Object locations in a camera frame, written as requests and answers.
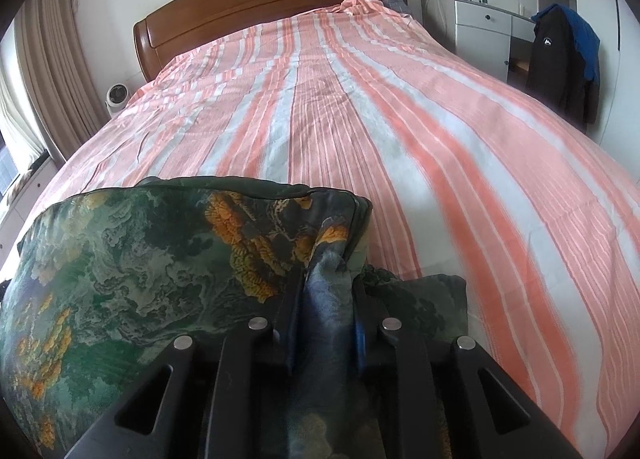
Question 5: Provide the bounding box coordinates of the green printed jacket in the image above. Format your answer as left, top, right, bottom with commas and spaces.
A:
0, 176, 468, 459

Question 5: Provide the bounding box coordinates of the white dresser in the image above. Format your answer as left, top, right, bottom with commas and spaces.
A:
452, 0, 538, 84

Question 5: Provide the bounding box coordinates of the grey panel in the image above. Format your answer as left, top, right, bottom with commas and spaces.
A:
420, 0, 457, 52

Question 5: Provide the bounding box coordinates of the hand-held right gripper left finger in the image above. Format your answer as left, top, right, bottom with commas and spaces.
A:
65, 269, 304, 459

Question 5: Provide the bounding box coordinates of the blue garment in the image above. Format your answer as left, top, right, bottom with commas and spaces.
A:
530, 3, 601, 87

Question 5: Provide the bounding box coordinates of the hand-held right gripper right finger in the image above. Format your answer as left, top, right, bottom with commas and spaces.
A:
350, 269, 583, 459

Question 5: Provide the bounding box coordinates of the wooden headboard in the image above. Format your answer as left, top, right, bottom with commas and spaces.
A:
132, 0, 408, 82

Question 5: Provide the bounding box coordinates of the window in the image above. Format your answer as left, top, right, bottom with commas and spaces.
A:
0, 139, 21, 194

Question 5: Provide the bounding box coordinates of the bed with pink striped sheet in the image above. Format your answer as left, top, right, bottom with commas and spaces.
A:
15, 0, 640, 435

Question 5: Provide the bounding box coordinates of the beige curtain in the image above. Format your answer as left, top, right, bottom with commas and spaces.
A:
15, 0, 111, 164

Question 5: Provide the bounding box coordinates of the white windowsill cabinet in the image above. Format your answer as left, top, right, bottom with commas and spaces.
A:
0, 154, 63, 260

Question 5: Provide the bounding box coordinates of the white sheer curtain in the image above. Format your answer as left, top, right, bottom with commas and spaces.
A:
0, 69, 41, 164

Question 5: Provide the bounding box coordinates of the black jacket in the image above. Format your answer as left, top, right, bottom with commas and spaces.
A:
525, 6, 601, 134

